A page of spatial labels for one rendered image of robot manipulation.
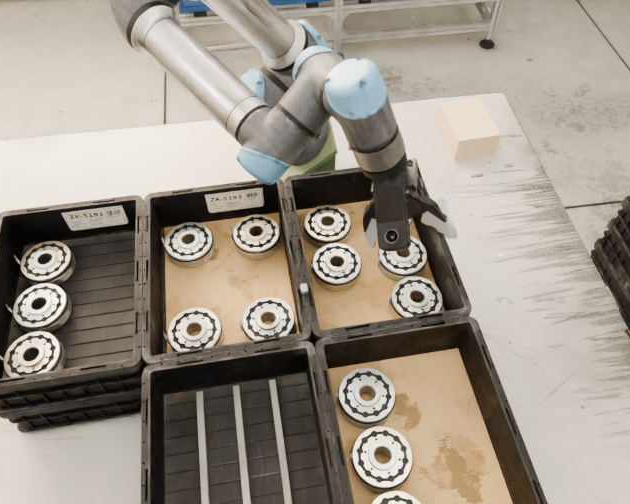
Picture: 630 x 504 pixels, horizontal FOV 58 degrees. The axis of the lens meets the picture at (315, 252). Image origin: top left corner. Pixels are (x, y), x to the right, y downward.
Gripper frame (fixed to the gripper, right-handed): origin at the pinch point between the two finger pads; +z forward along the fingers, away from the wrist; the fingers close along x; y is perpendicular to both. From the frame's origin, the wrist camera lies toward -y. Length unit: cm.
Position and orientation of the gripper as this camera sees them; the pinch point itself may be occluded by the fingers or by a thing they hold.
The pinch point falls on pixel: (412, 246)
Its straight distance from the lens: 99.5
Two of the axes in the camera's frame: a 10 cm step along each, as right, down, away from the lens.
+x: -9.2, 1.0, 3.8
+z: 3.6, 5.8, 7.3
